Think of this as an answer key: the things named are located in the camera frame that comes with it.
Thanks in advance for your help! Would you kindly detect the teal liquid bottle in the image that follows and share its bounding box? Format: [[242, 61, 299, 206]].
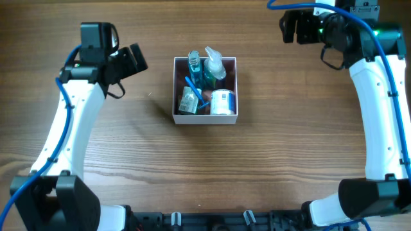
[[188, 51, 204, 89]]

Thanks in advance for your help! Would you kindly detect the white lidded jar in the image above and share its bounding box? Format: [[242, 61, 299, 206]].
[[210, 89, 236, 115]]

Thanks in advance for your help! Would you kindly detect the black mounting rail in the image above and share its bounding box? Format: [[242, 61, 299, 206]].
[[128, 210, 360, 231]]

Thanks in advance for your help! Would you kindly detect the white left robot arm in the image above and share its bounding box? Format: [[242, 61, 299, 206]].
[[5, 22, 148, 230]]

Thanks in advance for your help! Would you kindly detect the blue disposable razor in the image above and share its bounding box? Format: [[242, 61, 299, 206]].
[[184, 76, 211, 109]]

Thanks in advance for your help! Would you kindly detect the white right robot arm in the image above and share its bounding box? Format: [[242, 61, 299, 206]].
[[279, 1, 410, 229]]

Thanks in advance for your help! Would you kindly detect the white cardboard box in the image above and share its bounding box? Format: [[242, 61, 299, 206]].
[[172, 57, 239, 124]]

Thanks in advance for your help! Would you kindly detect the clear spray bottle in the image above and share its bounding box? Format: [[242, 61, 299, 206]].
[[204, 46, 227, 90]]

